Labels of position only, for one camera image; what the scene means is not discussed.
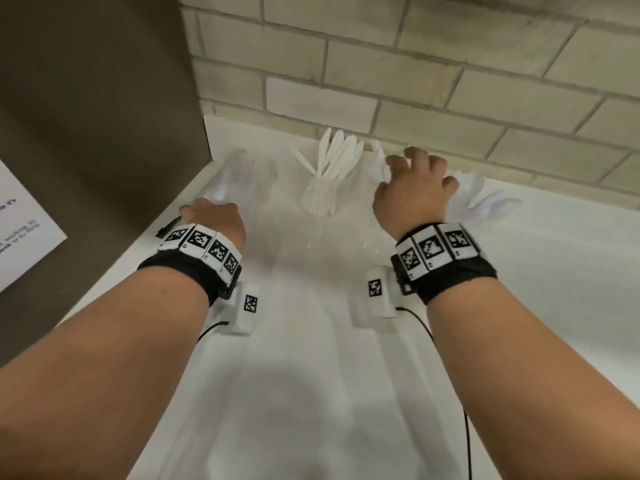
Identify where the person's right hand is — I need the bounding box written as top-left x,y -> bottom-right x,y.
372,147 -> 460,241

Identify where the person's left hand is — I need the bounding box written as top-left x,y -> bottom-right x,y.
179,198 -> 247,249

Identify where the person's right forearm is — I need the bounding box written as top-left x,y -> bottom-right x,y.
426,277 -> 640,480

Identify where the person's left forearm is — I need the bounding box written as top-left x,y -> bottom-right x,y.
0,267 -> 212,480

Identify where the bunch of white plastic forks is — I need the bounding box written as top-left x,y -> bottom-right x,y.
369,139 -> 524,229

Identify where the left wristband with marker tiles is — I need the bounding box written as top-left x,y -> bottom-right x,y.
137,223 -> 245,308

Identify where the wristband with marker tiles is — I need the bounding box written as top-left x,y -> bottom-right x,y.
391,222 -> 499,306
137,223 -> 245,308

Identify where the bunch of white plastic knives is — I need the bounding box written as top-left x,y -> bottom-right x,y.
288,127 -> 366,218

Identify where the right wristband with marker tiles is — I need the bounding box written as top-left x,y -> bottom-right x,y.
391,222 -> 499,306

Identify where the brown cabinet side panel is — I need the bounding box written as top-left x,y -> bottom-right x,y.
0,0 -> 214,369

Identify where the white paper sign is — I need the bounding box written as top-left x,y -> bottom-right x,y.
0,159 -> 69,294

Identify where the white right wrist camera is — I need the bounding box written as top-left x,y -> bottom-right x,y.
349,266 -> 399,330

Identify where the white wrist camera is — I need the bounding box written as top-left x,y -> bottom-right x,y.
349,266 -> 399,330
219,282 -> 261,337

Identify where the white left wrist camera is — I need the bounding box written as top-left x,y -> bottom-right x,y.
219,282 -> 261,337

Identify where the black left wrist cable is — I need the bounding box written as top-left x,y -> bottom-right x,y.
198,319 -> 232,343

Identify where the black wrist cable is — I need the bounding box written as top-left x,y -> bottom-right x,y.
396,305 -> 474,480
198,319 -> 232,343

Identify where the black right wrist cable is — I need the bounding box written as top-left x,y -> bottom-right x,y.
396,305 -> 474,480

